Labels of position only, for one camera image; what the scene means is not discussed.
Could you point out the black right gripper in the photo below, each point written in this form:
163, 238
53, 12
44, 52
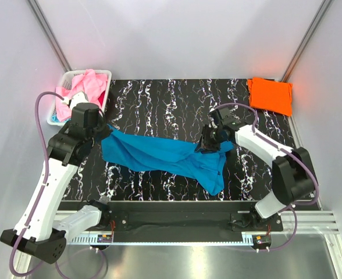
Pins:
207, 128

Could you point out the slotted white cable duct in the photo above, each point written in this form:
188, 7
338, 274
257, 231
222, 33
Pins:
147, 239

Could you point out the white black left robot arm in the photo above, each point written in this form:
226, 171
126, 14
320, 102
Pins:
37, 233

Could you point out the pink t-shirt in basket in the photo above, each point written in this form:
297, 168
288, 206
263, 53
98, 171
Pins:
92, 82

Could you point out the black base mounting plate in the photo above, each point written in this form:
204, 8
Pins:
187, 217

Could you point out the blue t-shirt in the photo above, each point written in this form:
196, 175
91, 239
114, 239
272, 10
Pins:
142, 153

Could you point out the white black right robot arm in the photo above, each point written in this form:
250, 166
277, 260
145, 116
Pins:
293, 175

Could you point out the red t-shirt in basket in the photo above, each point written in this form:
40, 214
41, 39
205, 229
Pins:
102, 101

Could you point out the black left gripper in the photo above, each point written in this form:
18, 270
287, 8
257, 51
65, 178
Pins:
106, 128

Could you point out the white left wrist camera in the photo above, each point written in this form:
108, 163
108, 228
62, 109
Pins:
76, 99

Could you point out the light blue cloth in basket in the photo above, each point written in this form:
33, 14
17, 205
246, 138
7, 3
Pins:
55, 119

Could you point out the folded orange t-shirt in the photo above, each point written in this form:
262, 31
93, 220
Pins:
270, 95

